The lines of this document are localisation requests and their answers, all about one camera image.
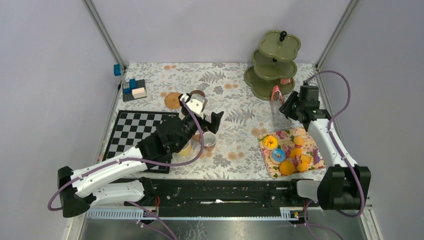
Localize metal tongs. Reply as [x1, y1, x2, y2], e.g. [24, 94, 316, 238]
[270, 95, 297, 115]

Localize pink swiss roll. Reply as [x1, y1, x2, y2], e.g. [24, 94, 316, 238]
[280, 78, 292, 85]

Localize pink strawberry cake slice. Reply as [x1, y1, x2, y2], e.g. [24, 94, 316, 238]
[271, 85, 285, 105]

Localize purple candy packet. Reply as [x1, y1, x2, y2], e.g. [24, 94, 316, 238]
[312, 148, 321, 165]

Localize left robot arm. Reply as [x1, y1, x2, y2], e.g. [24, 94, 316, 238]
[54, 111, 224, 218]

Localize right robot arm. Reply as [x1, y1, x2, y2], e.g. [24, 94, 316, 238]
[279, 85, 371, 215]

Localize large pink floral mug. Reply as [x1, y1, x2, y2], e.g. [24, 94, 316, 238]
[191, 131, 203, 142]

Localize yellow mug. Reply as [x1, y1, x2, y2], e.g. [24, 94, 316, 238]
[177, 140, 192, 157]

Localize dark brown round coaster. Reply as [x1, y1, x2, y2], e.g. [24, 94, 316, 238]
[190, 89, 206, 98]

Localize round orange biscuit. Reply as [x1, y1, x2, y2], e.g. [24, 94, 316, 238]
[293, 136, 305, 146]

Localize floral tablecloth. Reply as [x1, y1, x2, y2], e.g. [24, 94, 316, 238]
[98, 63, 301, 180]

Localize orange bear cookie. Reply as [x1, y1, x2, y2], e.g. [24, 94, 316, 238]
[289, 147, 302, 159]

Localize floral snack tray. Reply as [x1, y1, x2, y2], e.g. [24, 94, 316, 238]
[258, 127, 325, 178]

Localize yellow frosted donut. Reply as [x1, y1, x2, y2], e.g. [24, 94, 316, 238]
[262, 135, 279, 151]

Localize square yellow cracker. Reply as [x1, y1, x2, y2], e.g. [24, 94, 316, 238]
[299, 154, 312, 165]

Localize green three-tier serving stand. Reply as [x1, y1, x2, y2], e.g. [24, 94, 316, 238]
[243, 30, 302, 101]

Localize blue frosted donut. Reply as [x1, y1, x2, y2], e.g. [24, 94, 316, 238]
[269, 148, 286, 165]

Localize black white chessboard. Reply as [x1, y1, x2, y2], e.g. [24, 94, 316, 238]
[102, 110, 179, 161]

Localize small orange cookie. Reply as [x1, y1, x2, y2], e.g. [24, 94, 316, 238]
[296, 162, 309, 173]

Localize toy block set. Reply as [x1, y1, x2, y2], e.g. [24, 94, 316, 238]
[122, 78, 147, 102]

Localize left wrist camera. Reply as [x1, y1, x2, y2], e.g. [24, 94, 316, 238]
[178, 93, 208, 118]

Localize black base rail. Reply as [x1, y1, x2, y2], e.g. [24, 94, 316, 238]
[136, 177, 307, 218]

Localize blue clip on frame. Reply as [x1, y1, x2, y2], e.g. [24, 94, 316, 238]
[113, 63, 123, 77]

